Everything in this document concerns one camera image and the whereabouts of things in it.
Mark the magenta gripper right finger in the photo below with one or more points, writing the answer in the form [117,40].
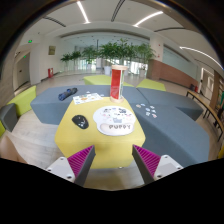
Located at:
[153,167]

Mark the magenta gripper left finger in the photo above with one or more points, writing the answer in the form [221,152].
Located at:
[74,168]

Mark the black computer mouse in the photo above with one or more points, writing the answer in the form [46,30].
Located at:
[80,121]

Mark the white cartoon mouse pad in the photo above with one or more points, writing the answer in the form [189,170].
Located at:
[114,120]

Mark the yellow hexagonal ottoman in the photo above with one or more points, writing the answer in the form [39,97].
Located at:
[111,151]

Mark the grey modular sofa bench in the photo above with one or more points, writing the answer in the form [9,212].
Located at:
[172,133]

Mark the white printed paper sheet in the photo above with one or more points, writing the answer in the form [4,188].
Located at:
[85,98]

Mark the green ottoman behind right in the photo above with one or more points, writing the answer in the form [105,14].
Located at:
[150,84]

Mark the green ottoman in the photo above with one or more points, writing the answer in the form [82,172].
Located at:
[97,80]
[150,84]

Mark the lime green side seat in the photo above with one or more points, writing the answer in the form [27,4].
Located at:
[23,100]

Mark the grey seat at left edge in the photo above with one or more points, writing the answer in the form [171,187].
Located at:
[8,116]

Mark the green ottoman behind left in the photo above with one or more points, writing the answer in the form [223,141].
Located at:
[97,80]

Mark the red white cylinder container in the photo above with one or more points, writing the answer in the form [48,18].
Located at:
[117,79]

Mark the row of potted plants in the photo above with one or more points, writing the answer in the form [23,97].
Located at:
[111,51]

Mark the wooden bench with rail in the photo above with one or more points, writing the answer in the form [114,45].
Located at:
[208,111]

